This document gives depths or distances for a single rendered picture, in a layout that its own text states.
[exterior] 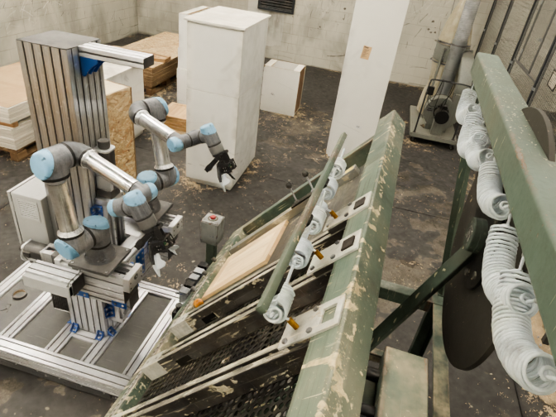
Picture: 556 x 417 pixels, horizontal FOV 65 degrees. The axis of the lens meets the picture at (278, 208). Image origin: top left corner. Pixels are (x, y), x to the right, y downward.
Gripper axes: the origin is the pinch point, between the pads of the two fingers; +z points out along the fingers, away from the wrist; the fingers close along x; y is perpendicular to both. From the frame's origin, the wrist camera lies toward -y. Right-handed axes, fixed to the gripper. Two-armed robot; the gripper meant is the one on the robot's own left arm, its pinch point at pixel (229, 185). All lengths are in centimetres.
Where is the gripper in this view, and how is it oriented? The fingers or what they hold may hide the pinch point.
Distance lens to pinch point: 240.2
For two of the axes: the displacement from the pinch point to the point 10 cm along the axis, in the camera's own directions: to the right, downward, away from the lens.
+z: 3.4, 8.5, 4.0
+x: 2.8, -5.0, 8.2
